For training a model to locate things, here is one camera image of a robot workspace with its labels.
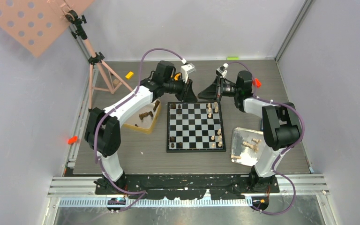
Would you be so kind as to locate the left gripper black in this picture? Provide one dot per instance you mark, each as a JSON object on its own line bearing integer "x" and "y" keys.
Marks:
{"x": 186, "y": 94}

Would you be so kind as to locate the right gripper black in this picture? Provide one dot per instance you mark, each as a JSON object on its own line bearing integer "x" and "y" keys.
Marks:
{"x": 214, "y": 92}

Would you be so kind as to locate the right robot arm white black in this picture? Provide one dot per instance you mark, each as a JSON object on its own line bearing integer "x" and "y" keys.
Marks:
{"x": 282, "y": 125}

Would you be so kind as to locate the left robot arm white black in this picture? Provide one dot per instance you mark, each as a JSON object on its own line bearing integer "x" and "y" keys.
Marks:
{"x": 103, "y": 127}

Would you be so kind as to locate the pink perforated board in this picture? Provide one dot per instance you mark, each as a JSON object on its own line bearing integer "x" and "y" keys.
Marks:
{"x": 36, "y": 24}

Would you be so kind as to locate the dark wooden bishop in tin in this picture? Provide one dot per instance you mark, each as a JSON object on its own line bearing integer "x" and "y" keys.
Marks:
{"x": 156, "y": 104}

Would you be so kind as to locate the yellow block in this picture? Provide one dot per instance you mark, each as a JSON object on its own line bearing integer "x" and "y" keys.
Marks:
{"x": 129, "y": 75}

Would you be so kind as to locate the red toy block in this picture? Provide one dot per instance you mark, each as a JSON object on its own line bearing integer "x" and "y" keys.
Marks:
{"x": 256, "y": 83}

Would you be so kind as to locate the dark wooden long piece in tin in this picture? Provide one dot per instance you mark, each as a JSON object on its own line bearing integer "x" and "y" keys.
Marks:
{"x": 146, "y": 114}

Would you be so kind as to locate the gold-rimmed metal tin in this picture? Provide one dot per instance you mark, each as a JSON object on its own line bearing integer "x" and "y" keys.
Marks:
{"x": 147, "y": 125}

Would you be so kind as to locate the natural wooden cube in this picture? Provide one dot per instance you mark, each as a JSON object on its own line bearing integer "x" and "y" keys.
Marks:
{"x": 116, "y": 82}

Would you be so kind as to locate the black white chessboard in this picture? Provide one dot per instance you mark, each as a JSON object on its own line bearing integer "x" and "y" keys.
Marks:
{"x": 196, "y": 127}

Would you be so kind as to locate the pink tripod stand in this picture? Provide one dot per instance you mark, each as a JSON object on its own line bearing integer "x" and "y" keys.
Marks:
{"x": 95, "y": 59}

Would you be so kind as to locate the silver tin lid tray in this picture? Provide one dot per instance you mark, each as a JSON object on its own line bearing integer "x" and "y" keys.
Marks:
{"x": 249, "y": 144}

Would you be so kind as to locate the orange plastic triangle frame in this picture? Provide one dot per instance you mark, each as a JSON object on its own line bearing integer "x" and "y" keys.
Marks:
{"x": 177, "y": 76}

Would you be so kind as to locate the red clip on rail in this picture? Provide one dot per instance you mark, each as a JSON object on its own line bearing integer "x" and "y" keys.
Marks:
{"x": 72, "y": 140}

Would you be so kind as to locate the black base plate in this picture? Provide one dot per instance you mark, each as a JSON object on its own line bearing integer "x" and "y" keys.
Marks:
{"x": 192, "y": 186}

